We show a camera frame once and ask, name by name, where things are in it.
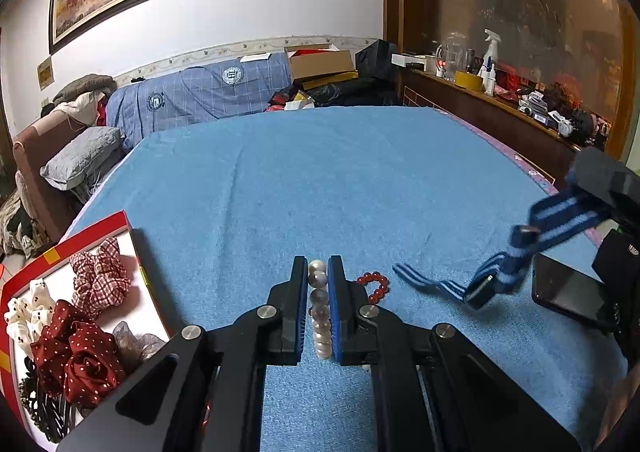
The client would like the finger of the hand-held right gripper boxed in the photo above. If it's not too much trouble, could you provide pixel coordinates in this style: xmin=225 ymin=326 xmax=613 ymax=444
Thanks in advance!
xmin=566 ymin=146 xmax=640 ymax=222

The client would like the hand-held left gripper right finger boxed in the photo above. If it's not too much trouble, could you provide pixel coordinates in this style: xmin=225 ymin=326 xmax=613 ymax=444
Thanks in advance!
xmin=327 ymin=255 xmax=583 ymax=452

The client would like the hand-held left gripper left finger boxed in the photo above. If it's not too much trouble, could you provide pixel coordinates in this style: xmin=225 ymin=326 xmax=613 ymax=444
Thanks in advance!
xmin=57 ymin=256 xmax=309 ymax=452

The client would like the white pearl bracelet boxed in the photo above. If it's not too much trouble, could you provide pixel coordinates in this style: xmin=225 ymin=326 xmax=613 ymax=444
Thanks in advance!
xmin=307 ymin=259 xmax=333 ymax=360

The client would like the blue striped strap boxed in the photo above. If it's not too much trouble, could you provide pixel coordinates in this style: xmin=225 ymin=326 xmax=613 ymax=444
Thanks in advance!
xmin=394 ymin=192 xmax=608 ymax=310

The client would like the red gingham scrunchie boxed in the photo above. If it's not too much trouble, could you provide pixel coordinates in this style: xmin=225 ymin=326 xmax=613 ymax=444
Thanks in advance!
xmin=69 ymin=237 xmax=132 ymax=319

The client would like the red dotted bow scrunchie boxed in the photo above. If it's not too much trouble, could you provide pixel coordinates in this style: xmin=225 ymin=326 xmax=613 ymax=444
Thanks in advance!
xmin=30 ymin=299 xmax=127 ymax=408

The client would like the red cardboard box white inside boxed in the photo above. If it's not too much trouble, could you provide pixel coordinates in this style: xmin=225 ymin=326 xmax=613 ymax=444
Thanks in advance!
xmin=0 ymin=211 xmax=173 ymax=452

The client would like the black hair claw clip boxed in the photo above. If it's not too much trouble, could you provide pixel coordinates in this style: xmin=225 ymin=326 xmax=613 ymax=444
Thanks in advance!
xmin=19 ymin=359 xmax=86 ymax=445

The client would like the white printed scrunchie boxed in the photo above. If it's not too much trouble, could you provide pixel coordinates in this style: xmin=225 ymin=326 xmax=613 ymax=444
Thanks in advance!
xmin=4 ymin=279 xmax=56 ymax=360

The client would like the person's right forearm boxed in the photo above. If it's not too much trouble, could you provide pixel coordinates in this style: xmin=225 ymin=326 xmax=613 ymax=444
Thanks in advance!
xmin=595 ymin=372 xmax=640 ymax=452

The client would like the black smartphone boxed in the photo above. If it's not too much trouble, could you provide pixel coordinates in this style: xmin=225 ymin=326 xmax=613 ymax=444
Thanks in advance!
xmin=531 ymin=252 xmax=618 ymax=330

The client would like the wooden sideboard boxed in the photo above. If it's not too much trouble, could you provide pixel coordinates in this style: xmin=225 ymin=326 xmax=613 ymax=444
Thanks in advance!
xmin=400 ymin=67 xmax=591 ymax=188

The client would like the grey organza scrunchie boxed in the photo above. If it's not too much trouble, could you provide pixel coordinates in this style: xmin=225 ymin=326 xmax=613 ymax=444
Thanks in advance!
xmin=112 ymin=321 xmax=168 ymax=375

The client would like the yellow tape roll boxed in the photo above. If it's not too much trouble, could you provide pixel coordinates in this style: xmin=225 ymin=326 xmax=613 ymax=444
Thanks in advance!
xmin=454 ymin=70 xmax=485 ymax=92

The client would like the white spray bottle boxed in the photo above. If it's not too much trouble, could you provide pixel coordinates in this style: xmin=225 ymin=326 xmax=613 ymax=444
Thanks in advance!
xmin=480 ymin=28 xmax=502 ymax=83

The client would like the glass pitcher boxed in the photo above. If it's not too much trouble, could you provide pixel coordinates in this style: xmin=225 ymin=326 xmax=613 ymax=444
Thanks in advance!
xmin=436 ymin=32 xmax=468 ymax=80

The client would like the black plastic bag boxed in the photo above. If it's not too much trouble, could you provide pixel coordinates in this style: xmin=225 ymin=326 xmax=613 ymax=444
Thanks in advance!
xmin=305 ymin=77 xmax=401 ymax=108

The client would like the grey pillow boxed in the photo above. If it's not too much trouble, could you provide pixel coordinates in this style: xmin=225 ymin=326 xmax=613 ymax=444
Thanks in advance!
xmin=70 ymin=157 xmax=126 ymax=205
xmin=40 ymin=126 xmax=126 ymax=192

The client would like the blue checked quilt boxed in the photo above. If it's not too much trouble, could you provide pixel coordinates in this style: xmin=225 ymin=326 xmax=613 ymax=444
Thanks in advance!
xmin=106 ymin=52 xmax=295 ymax=150

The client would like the open cardboard box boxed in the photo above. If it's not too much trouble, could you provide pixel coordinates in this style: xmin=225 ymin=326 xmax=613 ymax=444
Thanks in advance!
xmin=284 ymin=44 xmax=357 ymax=83

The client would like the patterned throw blanket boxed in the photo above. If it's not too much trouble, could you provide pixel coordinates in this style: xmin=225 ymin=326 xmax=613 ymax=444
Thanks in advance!
xmin=0 ymin=192 xmax=38 ymax=258

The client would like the brown sofa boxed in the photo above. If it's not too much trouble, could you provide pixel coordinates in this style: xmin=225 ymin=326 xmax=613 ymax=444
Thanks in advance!
xmin=12 ymin=107 xmax=108 ymax=245

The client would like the pile of clothes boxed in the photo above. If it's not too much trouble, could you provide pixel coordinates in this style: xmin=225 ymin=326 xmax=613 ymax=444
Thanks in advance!
xmin=52 ymin=74 xmax=117 ymax=125

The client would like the red bead bracelet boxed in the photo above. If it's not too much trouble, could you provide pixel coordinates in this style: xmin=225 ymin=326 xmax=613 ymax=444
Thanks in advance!
xmin=356 ymin=271 xmax=391 ymax=305

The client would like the small yellow wall picture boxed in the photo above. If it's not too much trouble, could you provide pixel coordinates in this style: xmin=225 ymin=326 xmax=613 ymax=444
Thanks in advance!
xmin=37 ymin=57 xmax=55 ymax=92

